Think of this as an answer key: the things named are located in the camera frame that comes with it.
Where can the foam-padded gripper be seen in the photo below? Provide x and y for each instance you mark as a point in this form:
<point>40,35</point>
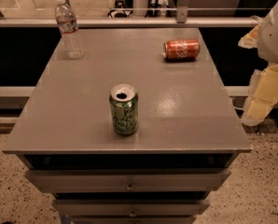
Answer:
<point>274,36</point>

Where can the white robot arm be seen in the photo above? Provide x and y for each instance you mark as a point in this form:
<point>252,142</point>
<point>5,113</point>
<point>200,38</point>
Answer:
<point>264,37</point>

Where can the red cola can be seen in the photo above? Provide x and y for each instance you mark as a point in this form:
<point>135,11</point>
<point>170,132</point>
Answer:
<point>181,49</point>

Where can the green soda can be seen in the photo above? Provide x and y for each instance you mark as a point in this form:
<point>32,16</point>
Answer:
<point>123,101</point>

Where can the grey drawer cabinet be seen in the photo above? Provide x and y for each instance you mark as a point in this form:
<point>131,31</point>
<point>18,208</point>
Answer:
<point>123,136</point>

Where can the grey metal railing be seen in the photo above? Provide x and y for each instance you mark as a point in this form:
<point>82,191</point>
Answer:
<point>166,13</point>

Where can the upper grey drawer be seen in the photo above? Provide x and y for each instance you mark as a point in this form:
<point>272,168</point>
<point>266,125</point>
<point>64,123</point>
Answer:
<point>127,180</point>

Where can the grey drawer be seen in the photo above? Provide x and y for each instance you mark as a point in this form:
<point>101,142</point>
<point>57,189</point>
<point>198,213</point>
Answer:
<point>127,180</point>
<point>130,208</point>

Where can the lower grey drawer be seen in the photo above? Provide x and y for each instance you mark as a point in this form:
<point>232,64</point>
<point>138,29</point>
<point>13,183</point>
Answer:
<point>130,208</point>

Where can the clear plastic water bottle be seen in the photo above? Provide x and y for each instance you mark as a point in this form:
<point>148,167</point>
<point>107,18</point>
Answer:
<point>66,19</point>

